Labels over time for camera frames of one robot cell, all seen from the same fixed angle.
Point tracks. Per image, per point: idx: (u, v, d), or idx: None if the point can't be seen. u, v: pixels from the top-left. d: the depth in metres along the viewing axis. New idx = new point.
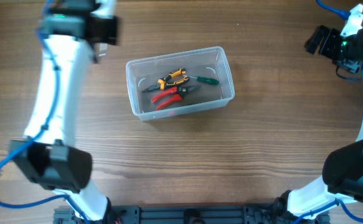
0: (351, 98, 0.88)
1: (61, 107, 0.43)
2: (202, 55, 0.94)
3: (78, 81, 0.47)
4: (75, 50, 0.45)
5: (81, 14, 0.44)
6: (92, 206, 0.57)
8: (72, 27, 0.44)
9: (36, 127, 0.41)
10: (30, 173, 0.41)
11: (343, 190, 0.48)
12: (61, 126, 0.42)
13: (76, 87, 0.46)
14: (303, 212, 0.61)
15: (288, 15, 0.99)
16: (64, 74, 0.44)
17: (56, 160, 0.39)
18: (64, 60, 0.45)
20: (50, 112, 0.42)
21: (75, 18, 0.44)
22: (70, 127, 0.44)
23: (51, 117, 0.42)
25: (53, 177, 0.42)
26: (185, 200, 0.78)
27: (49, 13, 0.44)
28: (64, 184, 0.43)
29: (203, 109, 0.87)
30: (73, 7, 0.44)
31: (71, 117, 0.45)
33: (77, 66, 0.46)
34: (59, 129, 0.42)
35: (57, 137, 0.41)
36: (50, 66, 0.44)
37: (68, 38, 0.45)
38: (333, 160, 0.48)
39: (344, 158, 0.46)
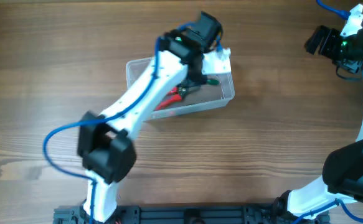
0: (351, 98, 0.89)
1: (140, 106, 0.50)
2: None
3: (159, 94, 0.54)
4: (175, 69, 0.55)
5: (193, 49, 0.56)
6: (107, 206, 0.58)
8: (182, 55, 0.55)
9: (117, 110, 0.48)
10: (85, 145, 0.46)
11: (344, 190, 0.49)
12: (134, 120, 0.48)
13: (157, 96, 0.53)
14: (303, 212, 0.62)
15: (288, 15, 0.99)
16: (157, 84, 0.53)
17: (114, 147, 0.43)
18: (164, 73, 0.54)
20: (133, 105, 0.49)
21: (188, 50, 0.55)
22: (137, 127, 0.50)
23: (131, 109, 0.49)
25: (100, 160, 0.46)
26: (186, 200, 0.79)
27: (175, 38, 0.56)
28: (103, 170, 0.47)
29: (204, 109, 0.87)
30: (191, 41, 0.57)
31: (144, 117, 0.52)
33: (169, 82, 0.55)
34: (130, 122, 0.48)
35: (127, 127, 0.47)
36: (149, 72, 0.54)
37: (177, 60, 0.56)
38: (333, 162, 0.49)
39: (344, 158, 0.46)
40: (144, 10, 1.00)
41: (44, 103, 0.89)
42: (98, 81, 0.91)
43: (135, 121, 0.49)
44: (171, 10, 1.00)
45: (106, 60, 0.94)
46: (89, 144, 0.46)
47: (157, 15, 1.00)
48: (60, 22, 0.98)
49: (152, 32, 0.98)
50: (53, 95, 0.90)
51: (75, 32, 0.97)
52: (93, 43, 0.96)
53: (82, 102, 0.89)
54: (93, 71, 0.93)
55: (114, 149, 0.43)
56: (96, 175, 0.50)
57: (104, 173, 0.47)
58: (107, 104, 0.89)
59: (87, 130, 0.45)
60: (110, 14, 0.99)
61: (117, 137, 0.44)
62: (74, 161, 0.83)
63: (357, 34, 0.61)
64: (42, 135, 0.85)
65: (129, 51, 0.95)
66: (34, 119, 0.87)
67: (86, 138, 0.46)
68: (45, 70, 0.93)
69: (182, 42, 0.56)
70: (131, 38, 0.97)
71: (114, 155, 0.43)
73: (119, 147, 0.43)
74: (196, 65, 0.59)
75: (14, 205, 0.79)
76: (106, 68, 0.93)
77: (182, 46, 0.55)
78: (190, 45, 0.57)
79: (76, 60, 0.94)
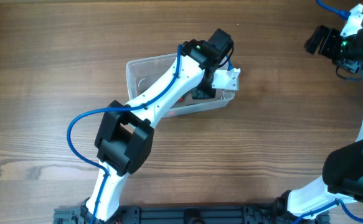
0: (351, 98, 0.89)
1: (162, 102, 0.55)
2: None
3: (178, 94, 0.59)
4: (194, 71, 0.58)
5: (209, 58, 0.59)
6: (113, 201, 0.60)
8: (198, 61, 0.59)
9: (141, 102, 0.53)
10: (106, 134, 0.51)
11: (344, 190, 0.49)
12: (154, 114, 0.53)
13: (175, 95, 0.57)
14: (303, 212, 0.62)
15: (288, 15, 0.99)
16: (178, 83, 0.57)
17: (137, 135, 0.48)
18: (185, 74, 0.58)
20: (154, 99, 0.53)
21: (205, 58, 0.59)
22: (157, 121, 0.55)
23: (152, 103, 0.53)
25: (119, 149, 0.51)
26: (186, 200, 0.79)
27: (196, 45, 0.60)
28: (119, 160, 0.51)
29: (203, 109, 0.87)
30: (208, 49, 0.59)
31: (162, 113, 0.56)
33: (188, 84, 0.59)
34: (151, 115, 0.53)
35: (148, 119, 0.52)
36: (171, 71, 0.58)
37: (196, 65, 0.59)
38: (333, 161, 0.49)
39: (344, 158, 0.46)
40: (144, 10, 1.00)
41: (44, 103, 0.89)
42: (98, 81, 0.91)
43: (156, 114, 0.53)
44: (171, 10, 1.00)
45: (106, 60, 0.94)
46: (111, 133, 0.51)
47: (157, 14, 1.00)
48: (60, 22, 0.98)
49: (151, 32, 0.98)
50: (53, 95, 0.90)
51: (75, 32, 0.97)
52: (93, 43, 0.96)
53: (82, 102, 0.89)
54: (92, 71, 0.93)
55: (135, 137, 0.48)
56: (109, 165, 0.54)
57: (119, 162, 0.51)
58: (107, 104, 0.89)
59: (112, 118, 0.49)
60: (110, 14, 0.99)
61: (139, 127, 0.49)
62: (74, 161, 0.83)
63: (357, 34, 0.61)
64: (42, 135, 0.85)
65: (129, 51, 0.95)
66: (35, 119, 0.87)
67: (108, 127, 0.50)
68: (45, 70, 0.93)
69: (201, 50, 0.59)
70: (131, 38, 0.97)
71: (134, 144, 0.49)
73: (141, 135, 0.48)
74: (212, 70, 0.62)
75: (14, 205, 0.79)
76: (106, 68, 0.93)
77: (201, 53, 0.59)
78: (209, 53, 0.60)
79: (76, 60, 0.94)
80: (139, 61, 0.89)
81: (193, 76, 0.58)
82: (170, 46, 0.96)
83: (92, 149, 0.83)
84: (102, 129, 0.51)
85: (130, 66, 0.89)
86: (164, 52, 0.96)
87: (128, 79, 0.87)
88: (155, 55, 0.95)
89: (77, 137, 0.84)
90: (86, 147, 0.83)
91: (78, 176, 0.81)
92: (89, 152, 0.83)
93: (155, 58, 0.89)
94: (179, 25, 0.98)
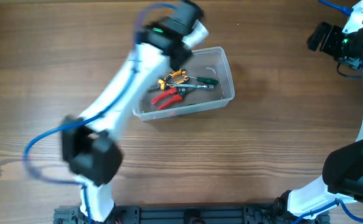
0: (351, 98, 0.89)
1: (122, 103, 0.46)
2: (203, 55, 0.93)
3: (139, 91, 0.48)
4: (154, 61, 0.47)
5: (169, 43, 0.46)
6: (103, 205, 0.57)
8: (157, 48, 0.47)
9: (96, 111, 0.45)
10: (67, 150, 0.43)
11: (344, 190, 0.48)
12: (116, 118, 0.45)
13: (138, 94, 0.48)
14: (303, 212, 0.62)
15: (288, 15, 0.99)
16: (139, 78, 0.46)
17: (98, 148, 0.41)
18: (146, 66, 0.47)
20: (109, 106, 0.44)
21: (160, 46, 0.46)
22: (117, 127, 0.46)
23: (109, 109, 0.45)
25: (84, 164, 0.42)
26: (186, 200, 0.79)
27: (154, 30, 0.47)
28: (90, 174, 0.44)
29: (203, 109, 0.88)
30: (165, 33, 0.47)
31: (124, 116, 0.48)
33: (151, 75, 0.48)
34: (111, 122, 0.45)
35: (108, 128, 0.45)
36: (129, 66, 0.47)
37: (157, 51, 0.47)
38: (333, 161, 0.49)
39: (345, 158, 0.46)
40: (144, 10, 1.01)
41: (44, 103, 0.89)
42: (98, 81, 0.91)
43: (116, 119, 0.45)
44: (171, 10, 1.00)
45: (106, 60, 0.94)
46: (71, 149, 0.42)
47: (157, 14, 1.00)
48: (60, 22, 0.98)
49: None
50: (53, 95, 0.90)
51: (75, 32, 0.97)
52: (93, 43, 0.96)
53: (83, 102, 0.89)
54: (93, 71, 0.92)
55: (98, 149, 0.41)
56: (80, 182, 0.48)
57: (93, 176, 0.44)
58: None
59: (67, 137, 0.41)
60: (111, 14, 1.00)
61: (99, 138, 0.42)
62: None
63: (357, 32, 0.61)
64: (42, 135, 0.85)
65: (129, 51, 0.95)
66: (35, 119, 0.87)
67: (66, 142, 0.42)
68: (45, 70, 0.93)
69: (162, 33, 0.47)
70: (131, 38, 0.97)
71: (96, 158, 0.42)
73: (102, 148, 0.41)
74: (177, 59, 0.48)
75: (14, 205, 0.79)
76: (106, 68, 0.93)
77: (163, 37, 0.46)
78: (172, 35, 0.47)
79: (76, 60, 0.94)
80: None
81: (157, 65, 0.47)
82: None
83: None
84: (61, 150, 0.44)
85: None
86: None
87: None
88: None
89: None
90: None
91: None
92: None
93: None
94: None
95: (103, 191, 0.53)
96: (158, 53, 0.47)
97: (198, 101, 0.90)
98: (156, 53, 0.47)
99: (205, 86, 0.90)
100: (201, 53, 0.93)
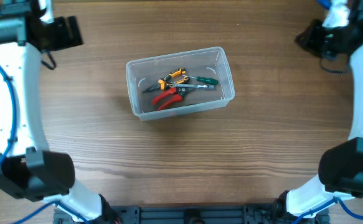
0: (351, 99, 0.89)
1: (31, 108, 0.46)
2: (202, 55, 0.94)
3: (34, 86, 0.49)
4: (20, 56, 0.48)
5: (19, 17, 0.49)
6: (89, 205, 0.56)
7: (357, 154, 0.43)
8: (17, 31, 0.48)
9: (5, 139, 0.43)
10: (13, 188, 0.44)
11: (340, 188, 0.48)
12: (28, 133, 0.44)
13: (35, 90, 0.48)
14: (304, 211, 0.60)
15: (288, 15, 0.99)
16: (17, 84, 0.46)
17: (33, 166, 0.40)
18: (14, 68, 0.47)
20: (14, 124, 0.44)
21: (17, 22, 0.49)
22: (40, 135, 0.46)
23: (16, 129, 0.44)
25: (38, 186, 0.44)
26: (186, 200, 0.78)
27: None
28: (49, 191, 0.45)
29: (203, 109, 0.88)
30: (7, 18, 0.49)
31: (38, 122, 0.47)
33: (29, 71, 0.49)
34: (28, 137, 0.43)
35: (28, 146, 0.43)
36: (0, 78, 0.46)
37: (14, 45, 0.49)
38: (330, 160, 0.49)
39: (340, 157, 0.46)
40: (144, 10, 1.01)
41: (44, 103, 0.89)
42: (98, 80, 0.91)
43: (31, 130, 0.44)
44: (170, 9, 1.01)
45: (106, 60, 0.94)
46: (14, 186, 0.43)
47: (157, 14, 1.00)
48: None
49: (151, 32, 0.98)
50: (53, 95, 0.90)
51: None
52: (93, 43, 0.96)
53: (82, 102, 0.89)
54: (93, 71, 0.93)
55: (35, 167, 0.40)
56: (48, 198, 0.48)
57: (53, 191, 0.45)
58: (107, 104, 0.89)
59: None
60: (110, 14, 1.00)
61: (28, 157, 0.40)
62: (74, 161, 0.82)
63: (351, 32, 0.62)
64: None
65: (129, 50, 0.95)
66: None
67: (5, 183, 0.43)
68: (45, 70, 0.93)
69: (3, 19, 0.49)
70: (131, 38, 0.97)
71: (40, 174, 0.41)
73: (37, 163, 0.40)
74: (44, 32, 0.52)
75: (15, 205, 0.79)
76: (106, 68, 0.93)
77: (10, 19, 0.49)
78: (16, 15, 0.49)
79: (76, 60, 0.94)
80: (139, 61, 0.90)
81: (26, 63, 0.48)
82: (170, 46, 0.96)
83: (91, 148, 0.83)
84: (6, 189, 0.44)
85: (131, 66, 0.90)
86: (164, 52, 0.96)
87: (128, 77, 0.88)
88: (155, 55, 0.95)
89: (77, 136, 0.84)
90: (85, 147, 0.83)
91: (78, 176, 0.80)
92: (89, 152, 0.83)
93: (155, 58, 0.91)
94: (179, 25, 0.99)
95: (75, 190, 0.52)
96: (18, 47, 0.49)
97: (198, 101, 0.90)
98: (18, 47, 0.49)
99: (205, 86, 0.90)
100: (201, 53, 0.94)
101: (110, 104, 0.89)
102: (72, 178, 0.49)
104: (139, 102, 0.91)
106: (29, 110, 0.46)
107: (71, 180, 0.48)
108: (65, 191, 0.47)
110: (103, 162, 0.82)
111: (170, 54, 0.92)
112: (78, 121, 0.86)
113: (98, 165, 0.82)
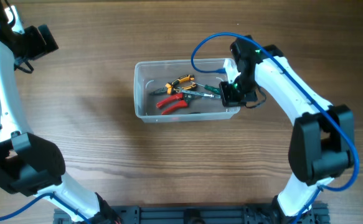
0: (352, 98, 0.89)
1: (10, 98, 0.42)
2: (212, 64, 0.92)
3: (11, 81, 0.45)
4: None
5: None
6: (84, 198, 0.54)
7: (305, 132, 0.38)
8: None
9: None
10: (4, 180, 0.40)
11: (319, 178, 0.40)
12: (12, 119, 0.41)
13: (11, 85, 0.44)
14: (299, 209, 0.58)
15: (287, 15, 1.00)
16: None
17: (20, 149, 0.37)
18: None
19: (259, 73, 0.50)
20: None
21: None
22: (23, 122, 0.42)
23: None
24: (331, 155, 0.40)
25: (30, 175, 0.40)
26: (186, 200, 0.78)
27: None
28: (43, 180, 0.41)
29: (208, 119, 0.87)
30: None
31: (22, 111, 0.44)
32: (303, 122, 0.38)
33: (5, 66, 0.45)
34: (11, 123, 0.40)
35: (12, 130, 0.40)
36: None
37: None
38: (293, 158, 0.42)
39: (297, 147, 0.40)
40: (144, 10, 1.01)
41: (44, 103, 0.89)
42: (98, 80, 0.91)
43: (14, 116, 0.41)
44: (170, 9, 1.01)
45: (106, 60, 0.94)
46: (4, 176, 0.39)
47: (157, 14, 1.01)
48: (60, 22, 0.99)
49: (152, 32, 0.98)
50: (53, 95, 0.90)
51: (75, 31, 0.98)
52: (93, 43, 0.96)
53: (82, 102, 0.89)
54: (93, 70, 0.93)
55: (23, 148, 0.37)
56: (42, 190, 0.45)
57: (47, 179, 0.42)
58: (107, 104, 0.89)
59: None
60: (111, 14, 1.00)
61: (14, 139, 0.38)
62: (74, 161, 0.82)
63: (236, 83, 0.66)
64: (42, 135, 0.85)
65: (129, 50, 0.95)
66: (35, 119, 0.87)
67: None
68: (45, 70, 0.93)
69: None
70: (131, 37, 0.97)
71: (28, 157, 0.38)
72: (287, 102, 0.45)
73: (25, 144, 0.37)
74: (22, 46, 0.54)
75: (15, 204, 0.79)
76: (106, 68, 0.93)
77: None
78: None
79: (76, 60, 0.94)
80: (147, 64, 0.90)
81: None
82: (170, 45, 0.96)
83: (91, 148, 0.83)
84: None
85: (139, 68, 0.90)
86: (164, 51, 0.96)
87: (135, 77, 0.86)
88: (155, 54, 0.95)
89: (77, 136, 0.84)
90: (85, 147, 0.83)
91: (78, 175, 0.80)
92: (89, 152, 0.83)
93: (166, 61, 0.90)
94: (180, 25, 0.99)
95: (70, 183, 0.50)
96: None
97: (203, 109, 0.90)
98: None
99: (212, 96, 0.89)
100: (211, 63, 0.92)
101: (109, 104, 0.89)
102: (63, 164, 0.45)
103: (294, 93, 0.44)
104: (142, 106, 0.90)
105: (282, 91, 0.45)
106: (9, 98, 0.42)
107: (63, 166, 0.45)
108: (57, 178, 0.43)
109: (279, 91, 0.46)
110: (103, 162, 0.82)
111: (180, 60, 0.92)
112: (78, 121, 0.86)
113: (98, 165, 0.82)
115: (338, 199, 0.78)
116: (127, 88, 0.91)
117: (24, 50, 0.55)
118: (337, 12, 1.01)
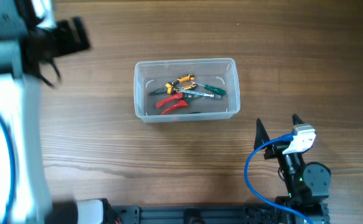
0: (352, 98, 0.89)
1: (27, 137, 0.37)
2: (212, 65, 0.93)
3: (33, 102, 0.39)
4: (15, 94, 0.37)
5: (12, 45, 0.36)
6: None
7: None
8: (11, 60, 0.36)
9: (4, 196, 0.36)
10: None
11: None
12: (28, 191, 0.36)
13: (32, 109, 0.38)
14: None
15: (288, 15, 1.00)
16: (15, 132, 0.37)
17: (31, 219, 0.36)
18: (10, 111, 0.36)
19: None
20: (10, 190, 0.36)
21: (13, 48, 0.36)
22: (40, 188, 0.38)
23: (14, 193, 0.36)
24: None
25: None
26: (185, 200, 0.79)
27: None
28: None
29: (208, 119, 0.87)
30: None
31: (38, 168, 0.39)
32: None
33: (30, 109, 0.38)
34: (27, 201, 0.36)
35: (27, 209, 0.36)
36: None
37: (9, 80, 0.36)
38: None
39: None
40: (144, 10, 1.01)
41: (44, 103, 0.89)
42: (98, 80, 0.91)
43: (30, 195, 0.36)
44: (170, 9, 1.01)
45: (106, 60, 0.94)
46: None
47: (157, 14, 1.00)
48: None
49: (152, 31, 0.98)
50: (53, 94, 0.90)
51: None
52: (93, 43, 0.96)
53: (82, 102, 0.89)
54: (93, 70, 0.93)
55: None
56: None
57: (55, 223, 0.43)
58: (107, 104, 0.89)
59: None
60: (111, 14, 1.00)
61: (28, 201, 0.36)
62: (74, 161, 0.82)
63: (294, 168, 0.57)
64: (42, 135, 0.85)
65: (129, 50, 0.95)
66: None
67: None
68: None
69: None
70: (131, 37, 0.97)
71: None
72: None
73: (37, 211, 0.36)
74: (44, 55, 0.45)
75: None
76: (106, 67, 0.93)
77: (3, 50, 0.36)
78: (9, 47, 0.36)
79: (76, 60, 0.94)
80: (148, 63, 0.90)
81: (23, 97, 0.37)
82: (170, 45, 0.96)
83: (91, 148, 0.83)
84: None
85: (139, 68, 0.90)
86: (164, 51, 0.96)
87: (135, 77, 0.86)
88: (155, 54, 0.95)
89: (77, 136, 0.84)
90: (85, 146, 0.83)
91: (78, 175, 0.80)
92: (89, 152, 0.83)
93: (166, 61, 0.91)
94: (180, 25, 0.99)
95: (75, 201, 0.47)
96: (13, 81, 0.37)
97: (203, 109, 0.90)
98: (12, 83, 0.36)
99: (212, 96, 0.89)
100: (212, 63, 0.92)
101: (109, 104, 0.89)
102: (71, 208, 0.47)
103: None
104: (142, 106, 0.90)
105: None
106: (29, 170, 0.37)
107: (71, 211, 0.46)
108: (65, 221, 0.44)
109: None
110: (103, 162, 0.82)
111: (180, 60, 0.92)
112: (77, 121, 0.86)
113: (97, 164, 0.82)
115: (338, 199, 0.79)
116: (127, 87, 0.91)
117: (53, 56, 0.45)
118: (338, 12, 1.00)
